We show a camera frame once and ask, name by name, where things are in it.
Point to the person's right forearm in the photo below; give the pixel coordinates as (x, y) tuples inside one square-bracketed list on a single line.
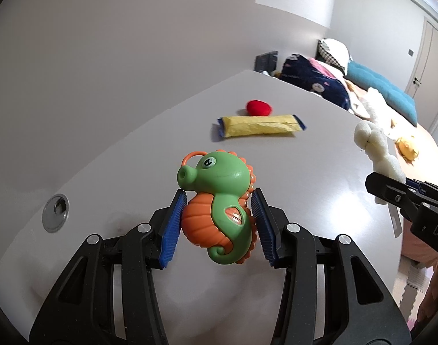
[(436, 291)]

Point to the pink cloth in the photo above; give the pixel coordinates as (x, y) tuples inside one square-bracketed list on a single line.
[(324, 67)]

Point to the navy printed blanket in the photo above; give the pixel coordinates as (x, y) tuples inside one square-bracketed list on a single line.
[(312, 79)]

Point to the white goose plush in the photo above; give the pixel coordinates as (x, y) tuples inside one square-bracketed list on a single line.
[(375, 104)]

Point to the black box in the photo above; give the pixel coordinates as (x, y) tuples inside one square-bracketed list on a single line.
[(266, 61)]

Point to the grey desk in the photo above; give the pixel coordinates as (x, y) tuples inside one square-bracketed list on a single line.
[(312, 158)]

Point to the white lumpy foam piece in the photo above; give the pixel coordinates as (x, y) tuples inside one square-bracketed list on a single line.
[(378, 151)]

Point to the green orange seahorse toy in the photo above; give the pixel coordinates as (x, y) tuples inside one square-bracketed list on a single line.
[(222, 201)]

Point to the red plush ball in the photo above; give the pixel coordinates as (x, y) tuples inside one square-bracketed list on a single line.
[(259, 107)]

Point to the teal cushion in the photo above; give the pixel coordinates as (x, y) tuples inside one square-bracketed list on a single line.
[(380, 86)]

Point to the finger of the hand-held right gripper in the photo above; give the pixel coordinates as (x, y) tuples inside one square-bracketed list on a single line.
[(434, 194), (387, 190)]

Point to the white door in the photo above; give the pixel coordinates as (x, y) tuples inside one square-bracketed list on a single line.
[(429, 57)]

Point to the yellow snack packet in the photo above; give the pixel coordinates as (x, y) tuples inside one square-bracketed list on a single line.
[(258, 125)]

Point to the yellow duck plush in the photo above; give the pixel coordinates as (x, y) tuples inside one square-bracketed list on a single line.
[(407, 147)]

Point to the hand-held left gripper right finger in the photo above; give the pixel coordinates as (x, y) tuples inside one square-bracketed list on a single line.
[(263, 230)]

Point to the patchwork patterned pillow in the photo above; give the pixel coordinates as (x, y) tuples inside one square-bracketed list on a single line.
[(333, 54)]

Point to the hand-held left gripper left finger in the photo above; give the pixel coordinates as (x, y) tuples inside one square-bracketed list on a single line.
[(172, 230)]

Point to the bed with orange sheet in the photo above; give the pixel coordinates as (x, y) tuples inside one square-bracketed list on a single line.
[(425, 143)]

